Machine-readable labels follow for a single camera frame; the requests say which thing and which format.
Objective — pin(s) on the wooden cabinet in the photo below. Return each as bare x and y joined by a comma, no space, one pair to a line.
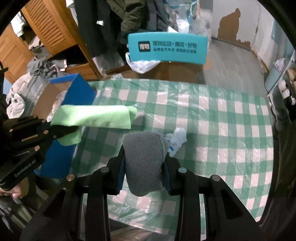
53,23

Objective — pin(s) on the white shoe rack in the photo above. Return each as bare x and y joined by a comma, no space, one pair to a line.
282,94

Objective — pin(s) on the teal printed box flap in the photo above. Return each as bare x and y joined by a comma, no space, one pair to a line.
166,47

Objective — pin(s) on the grey knit cloth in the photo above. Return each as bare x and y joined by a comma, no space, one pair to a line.
145,153

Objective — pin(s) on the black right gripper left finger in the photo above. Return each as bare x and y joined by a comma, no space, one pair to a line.
107,180

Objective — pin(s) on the brown cardboard shipping box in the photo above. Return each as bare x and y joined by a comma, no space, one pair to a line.
171,71

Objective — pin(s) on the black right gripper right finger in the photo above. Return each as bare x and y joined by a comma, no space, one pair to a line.
180,181

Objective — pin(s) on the grey clothes pile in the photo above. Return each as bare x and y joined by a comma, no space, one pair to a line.
26,91

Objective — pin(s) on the white plastic bag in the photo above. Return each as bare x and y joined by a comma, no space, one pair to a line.
141,66

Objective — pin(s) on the left hand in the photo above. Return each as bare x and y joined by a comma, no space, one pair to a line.
19,191

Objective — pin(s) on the dark hanging jacket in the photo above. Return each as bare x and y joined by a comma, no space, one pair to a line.
105,25

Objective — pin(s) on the green checkered tablecloth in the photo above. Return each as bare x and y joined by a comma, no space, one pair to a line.
214,131

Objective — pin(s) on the light green cloth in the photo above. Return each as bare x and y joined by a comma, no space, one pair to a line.
96,116

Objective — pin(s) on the blue striped white sock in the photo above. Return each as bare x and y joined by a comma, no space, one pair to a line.
176,140

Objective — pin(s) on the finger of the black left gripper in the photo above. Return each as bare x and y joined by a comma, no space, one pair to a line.
54,132

